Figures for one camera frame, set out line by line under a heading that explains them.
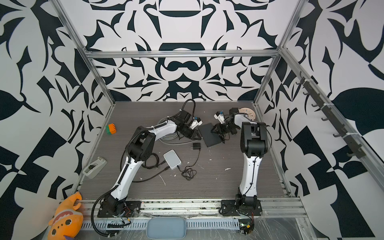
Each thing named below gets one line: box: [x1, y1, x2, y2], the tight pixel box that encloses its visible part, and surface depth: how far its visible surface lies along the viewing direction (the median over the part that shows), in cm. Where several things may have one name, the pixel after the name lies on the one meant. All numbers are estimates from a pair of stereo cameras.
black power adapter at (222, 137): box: [218, 133, 226, 144], surface depth 103 cm
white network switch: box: [163, 149, 182, 170], surface depth 91 cm
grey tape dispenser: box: [82, 156, 107, 179], surface depth 86 cm
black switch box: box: [198, 122, 222, 148], surface depth 103 cm
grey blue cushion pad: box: [146, 217, 187, 240], surface depth 69 cm
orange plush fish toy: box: [47, 191, 84, 240], surface depth 66 cm
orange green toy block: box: [105, 123, 117, 135], surface depth 104 cm
